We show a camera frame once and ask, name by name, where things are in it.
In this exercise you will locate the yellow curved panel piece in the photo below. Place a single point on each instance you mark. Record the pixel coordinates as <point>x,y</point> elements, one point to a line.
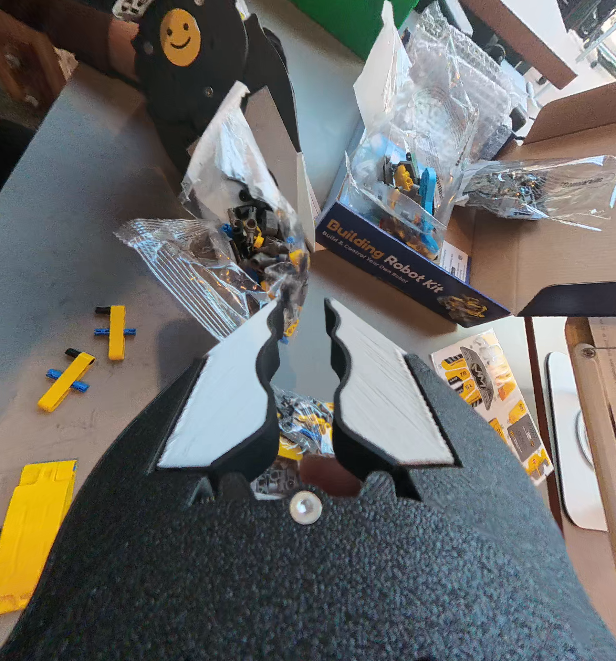
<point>29,526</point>

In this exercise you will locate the clear bag with blue part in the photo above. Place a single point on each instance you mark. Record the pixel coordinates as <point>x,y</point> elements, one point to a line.
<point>426,191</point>

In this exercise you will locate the green box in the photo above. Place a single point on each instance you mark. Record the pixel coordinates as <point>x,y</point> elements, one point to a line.
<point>349,20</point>

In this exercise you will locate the short yellow beam with pins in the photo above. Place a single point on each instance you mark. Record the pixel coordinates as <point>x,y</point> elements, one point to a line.
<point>116,335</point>

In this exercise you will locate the person's left forearm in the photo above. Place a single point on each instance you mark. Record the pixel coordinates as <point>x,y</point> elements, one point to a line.
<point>106,41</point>

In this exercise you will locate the white flat stand base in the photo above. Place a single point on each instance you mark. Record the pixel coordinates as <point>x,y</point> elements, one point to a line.
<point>571,465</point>

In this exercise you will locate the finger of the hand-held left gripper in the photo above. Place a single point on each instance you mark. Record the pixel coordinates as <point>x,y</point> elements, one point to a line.
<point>277,134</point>

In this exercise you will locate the yellow black sticker sheet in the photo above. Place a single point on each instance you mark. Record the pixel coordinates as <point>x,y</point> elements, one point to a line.
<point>494,372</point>

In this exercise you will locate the long yellow beam with pins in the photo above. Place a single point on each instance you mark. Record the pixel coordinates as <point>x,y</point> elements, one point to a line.
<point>65,384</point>

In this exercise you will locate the clear bag of dark parts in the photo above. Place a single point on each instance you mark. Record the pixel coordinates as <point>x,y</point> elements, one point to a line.
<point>220,155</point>

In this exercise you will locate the clear bag of tiny parts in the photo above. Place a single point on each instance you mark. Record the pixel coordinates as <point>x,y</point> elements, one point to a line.
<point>535,186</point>

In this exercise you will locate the person's right hand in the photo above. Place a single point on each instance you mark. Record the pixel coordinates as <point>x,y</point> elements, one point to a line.
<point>328,477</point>

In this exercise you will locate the blue robot kit box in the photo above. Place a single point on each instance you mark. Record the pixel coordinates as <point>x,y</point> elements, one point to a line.
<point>390,258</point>

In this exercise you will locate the pile of loose toy parts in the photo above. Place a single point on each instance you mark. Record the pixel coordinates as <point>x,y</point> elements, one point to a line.
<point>302,428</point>

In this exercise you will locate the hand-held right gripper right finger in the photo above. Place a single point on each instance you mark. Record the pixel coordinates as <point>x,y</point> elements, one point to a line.
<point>390,408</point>

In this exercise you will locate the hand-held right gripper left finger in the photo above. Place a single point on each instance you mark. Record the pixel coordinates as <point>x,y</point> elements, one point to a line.
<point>220,413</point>

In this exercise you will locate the large clear plastic bag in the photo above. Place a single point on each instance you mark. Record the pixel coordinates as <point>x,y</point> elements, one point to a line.
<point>442,103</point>

